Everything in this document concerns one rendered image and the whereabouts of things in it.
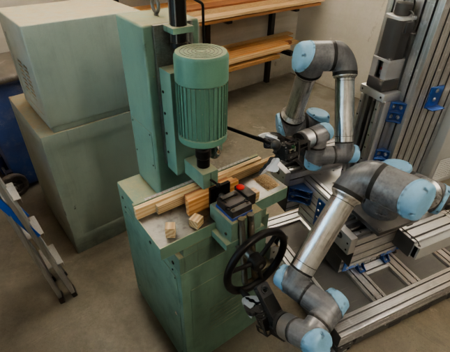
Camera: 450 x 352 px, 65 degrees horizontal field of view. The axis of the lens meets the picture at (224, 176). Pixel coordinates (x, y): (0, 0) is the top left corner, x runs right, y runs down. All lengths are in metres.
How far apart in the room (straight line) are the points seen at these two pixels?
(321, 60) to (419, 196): 0.67
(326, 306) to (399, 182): 0.39
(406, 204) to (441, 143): 0.84
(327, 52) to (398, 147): 0.53
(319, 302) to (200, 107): 0.68
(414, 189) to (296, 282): 0.42
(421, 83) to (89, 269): 2.06
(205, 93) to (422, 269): 1.69
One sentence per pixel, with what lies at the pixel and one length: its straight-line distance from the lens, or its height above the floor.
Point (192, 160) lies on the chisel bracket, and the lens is 1.40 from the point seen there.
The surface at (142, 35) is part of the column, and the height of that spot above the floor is 1.49.
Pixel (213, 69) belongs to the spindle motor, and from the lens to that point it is 1.11.
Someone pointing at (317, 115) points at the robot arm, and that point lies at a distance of 1.78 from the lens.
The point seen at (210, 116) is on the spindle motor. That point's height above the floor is 1.29.
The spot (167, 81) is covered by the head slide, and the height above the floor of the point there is 1.35.
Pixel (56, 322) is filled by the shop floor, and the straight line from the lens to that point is 2.30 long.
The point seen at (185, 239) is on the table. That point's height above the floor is 0.89.
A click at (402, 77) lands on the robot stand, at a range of 1.63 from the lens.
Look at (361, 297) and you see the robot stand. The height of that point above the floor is 0.21.
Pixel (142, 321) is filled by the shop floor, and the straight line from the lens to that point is 2.17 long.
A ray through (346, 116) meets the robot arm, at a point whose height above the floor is 1.18.
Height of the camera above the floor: 1.81
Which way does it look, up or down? 36 degrees down
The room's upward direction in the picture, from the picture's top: 1 degrees clockwise
